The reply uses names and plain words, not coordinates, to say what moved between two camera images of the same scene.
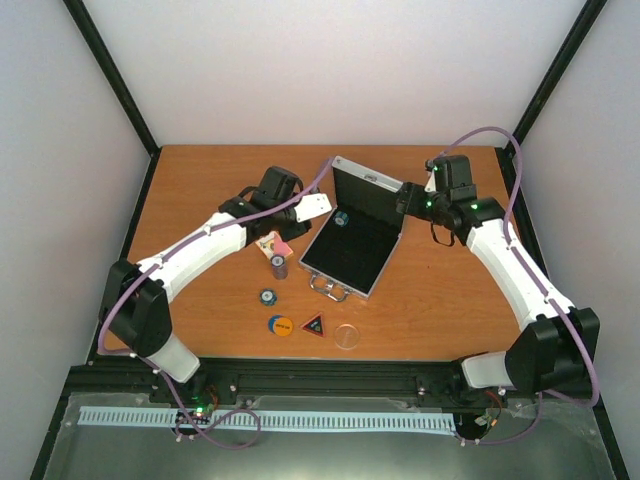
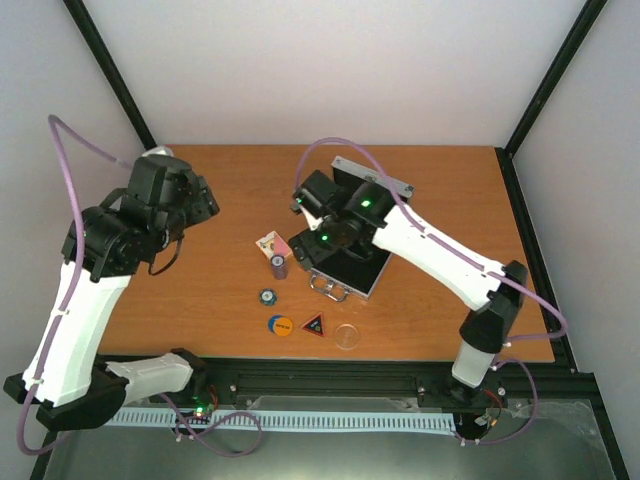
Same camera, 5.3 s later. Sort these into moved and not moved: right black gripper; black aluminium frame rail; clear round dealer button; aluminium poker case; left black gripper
Moved: right black gripper; left black gripper
Not moved: aluminium poker case; clear round dealer button; black aluminium frame rail
